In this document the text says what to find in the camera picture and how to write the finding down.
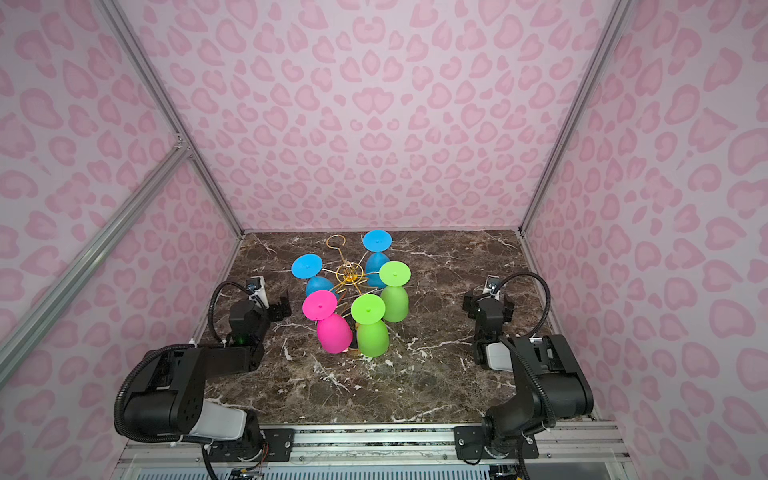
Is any blue wine glass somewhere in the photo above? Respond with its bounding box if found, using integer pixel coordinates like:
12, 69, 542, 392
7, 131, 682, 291
291, 254, 334, 296
363, 230, 392, 289

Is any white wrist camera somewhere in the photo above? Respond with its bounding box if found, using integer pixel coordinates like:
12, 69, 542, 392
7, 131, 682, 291
246, 276, 269, 308
483, 275, 502, 298

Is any right aluminium frame post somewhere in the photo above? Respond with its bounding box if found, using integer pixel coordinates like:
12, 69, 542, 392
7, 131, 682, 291
518, 0, 636, 237

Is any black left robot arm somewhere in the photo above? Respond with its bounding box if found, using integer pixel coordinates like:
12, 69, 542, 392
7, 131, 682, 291
113, 294, 291, 462

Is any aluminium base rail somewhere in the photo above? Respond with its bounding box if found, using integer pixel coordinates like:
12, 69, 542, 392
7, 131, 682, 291
110, 419, 637, 480

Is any black corrugated cable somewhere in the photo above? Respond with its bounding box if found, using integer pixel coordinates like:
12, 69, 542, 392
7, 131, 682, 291
207, 280, 253, 346
497, 271, 552, 337

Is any left aluminium frame beam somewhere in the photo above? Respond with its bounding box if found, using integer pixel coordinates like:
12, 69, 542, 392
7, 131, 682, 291
1, 141, 190, 385

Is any right black corrugated cable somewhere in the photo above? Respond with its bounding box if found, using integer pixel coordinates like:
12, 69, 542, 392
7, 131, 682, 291
497, 271, 552, 337

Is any blue wine glass rear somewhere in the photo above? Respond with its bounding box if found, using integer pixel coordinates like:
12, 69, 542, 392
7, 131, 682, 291
363, 230, 392, 289

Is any gold wire wine glass rack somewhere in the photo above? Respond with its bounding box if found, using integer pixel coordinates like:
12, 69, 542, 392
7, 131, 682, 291
323, 233, 409, 361

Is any pink wine glass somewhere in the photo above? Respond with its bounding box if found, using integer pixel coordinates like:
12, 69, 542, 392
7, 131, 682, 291
302, 290, 353, 354

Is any green wine glass front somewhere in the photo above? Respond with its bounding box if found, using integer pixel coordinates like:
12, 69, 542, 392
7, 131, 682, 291
351, 294, 389, 358

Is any left black corrugated cable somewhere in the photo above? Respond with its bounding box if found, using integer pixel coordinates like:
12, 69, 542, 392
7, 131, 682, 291
207, 280, 253, 346

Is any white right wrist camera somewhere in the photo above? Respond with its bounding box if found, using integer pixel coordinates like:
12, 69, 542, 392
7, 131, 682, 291
483, 275, 502, 298

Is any blue wine glass left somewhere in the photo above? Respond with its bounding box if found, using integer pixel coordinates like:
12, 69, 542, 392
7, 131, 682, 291
291, 254, 334, 296

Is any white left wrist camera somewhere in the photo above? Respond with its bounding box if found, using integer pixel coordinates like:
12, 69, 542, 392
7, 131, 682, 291
246, 276, 269, 308

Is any green wine glass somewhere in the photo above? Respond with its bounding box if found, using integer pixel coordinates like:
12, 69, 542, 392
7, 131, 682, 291
351, 294, 389, 358
379, 261, 411, 323

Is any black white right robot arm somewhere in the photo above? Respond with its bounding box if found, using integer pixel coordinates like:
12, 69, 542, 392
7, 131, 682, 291
454, 292, 594, 465

